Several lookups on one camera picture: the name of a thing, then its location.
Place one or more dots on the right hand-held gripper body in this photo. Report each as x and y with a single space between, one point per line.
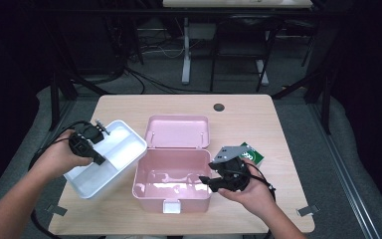
233 172

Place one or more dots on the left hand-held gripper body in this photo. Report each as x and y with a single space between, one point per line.
83 142

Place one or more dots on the white tray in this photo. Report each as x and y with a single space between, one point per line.
119 149

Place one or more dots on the pink storage box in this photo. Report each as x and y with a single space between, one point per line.
172 176

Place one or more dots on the person's left hand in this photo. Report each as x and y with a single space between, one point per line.
58 154

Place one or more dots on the person's right hand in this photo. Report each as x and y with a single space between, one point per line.
255 195

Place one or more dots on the black metal stand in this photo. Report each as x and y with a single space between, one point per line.
326 99
54 99

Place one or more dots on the dark round table grommet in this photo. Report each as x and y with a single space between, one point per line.
219 107

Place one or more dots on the white desk leg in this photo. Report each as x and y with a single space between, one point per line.
262 73
186 59

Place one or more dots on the black chair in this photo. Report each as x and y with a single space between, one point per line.
245 30

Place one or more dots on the grey metal table bracket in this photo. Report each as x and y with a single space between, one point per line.
57 209
307 210

